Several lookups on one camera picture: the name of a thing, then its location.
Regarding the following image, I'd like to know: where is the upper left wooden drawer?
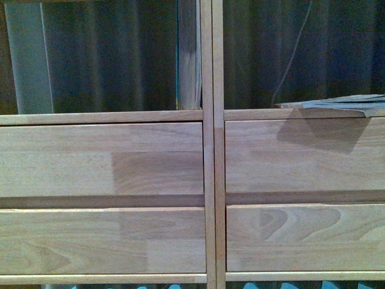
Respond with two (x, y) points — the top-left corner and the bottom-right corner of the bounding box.
(1, 122), (203, 197)

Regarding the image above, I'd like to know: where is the upper right wooden drawer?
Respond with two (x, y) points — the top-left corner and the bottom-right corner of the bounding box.
(225, 117), (384, 193)

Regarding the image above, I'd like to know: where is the dark curtain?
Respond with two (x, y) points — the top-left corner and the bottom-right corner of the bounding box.
(1, 1), (384, 114)

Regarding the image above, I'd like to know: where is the grey vertical post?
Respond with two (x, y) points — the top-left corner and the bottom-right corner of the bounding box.
(5, 2), (54, 114)

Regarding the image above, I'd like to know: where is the right wooden shelf unit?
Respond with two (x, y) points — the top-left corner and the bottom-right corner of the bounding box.
(212, 1), (384, 287)

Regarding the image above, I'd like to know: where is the wooden shelf unit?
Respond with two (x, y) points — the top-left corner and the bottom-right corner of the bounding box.
(212, 1), (384, 287)
(1, 1), (217, 288)

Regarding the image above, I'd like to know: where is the left wooden shelf unit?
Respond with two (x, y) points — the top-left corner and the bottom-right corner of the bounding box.
(1, 1), (217, 288)

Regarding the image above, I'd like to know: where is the thin hanging cable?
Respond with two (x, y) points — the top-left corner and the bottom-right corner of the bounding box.
(271, 0), (312, 107)

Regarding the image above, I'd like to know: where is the lower left wooden drawer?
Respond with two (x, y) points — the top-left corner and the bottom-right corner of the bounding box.
(1, 207), (206, 275)

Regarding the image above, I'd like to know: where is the lower right wooden drawer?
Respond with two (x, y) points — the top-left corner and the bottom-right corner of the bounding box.
(226, 204), (384, 272)

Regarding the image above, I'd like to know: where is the wooden drawer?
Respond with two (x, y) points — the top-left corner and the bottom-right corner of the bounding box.
(1, 122), (203, 197)
(225, 117), (384, 193)
(226, 204), (384, 272)
(1, 207), (206, 275)

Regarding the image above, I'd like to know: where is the upright book in shelf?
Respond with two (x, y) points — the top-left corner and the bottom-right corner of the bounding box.
(176, 1), (202, 110)

